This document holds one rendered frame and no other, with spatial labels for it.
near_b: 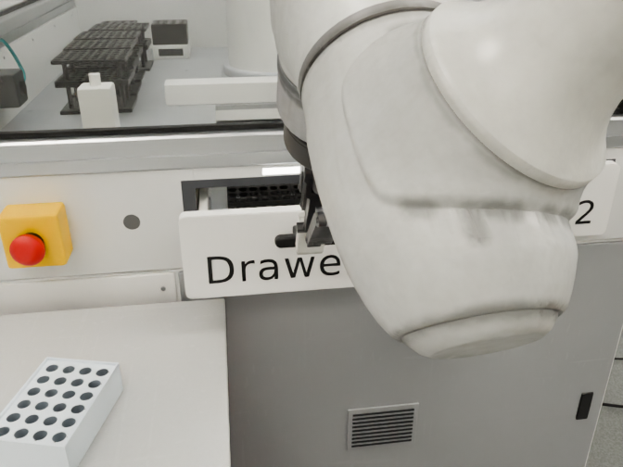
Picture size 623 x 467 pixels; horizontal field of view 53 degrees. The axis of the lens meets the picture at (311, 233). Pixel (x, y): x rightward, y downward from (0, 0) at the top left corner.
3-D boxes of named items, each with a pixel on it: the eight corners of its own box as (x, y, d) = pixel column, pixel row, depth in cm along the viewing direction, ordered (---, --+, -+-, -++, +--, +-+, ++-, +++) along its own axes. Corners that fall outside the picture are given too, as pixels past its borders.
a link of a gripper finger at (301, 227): (347, 156, 54) (349, 169, 54) (333, 222, 64) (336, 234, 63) (303, 158, 54) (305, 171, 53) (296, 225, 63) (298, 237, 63)
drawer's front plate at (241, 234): (416, 282, 79) (424, 203, 74) (185, 299, 75) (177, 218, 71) (413, 275, 81) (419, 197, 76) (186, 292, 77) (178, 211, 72)
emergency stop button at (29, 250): (45, 267, 75) (40, 237, 73) (11, 270, 75) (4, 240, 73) (52, 255, 78) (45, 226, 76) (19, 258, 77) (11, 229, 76)
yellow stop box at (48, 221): (66, 269, 78) (56, 217, 75) (6, 272, 77) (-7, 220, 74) (74, 249, 83) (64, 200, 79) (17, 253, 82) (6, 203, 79)
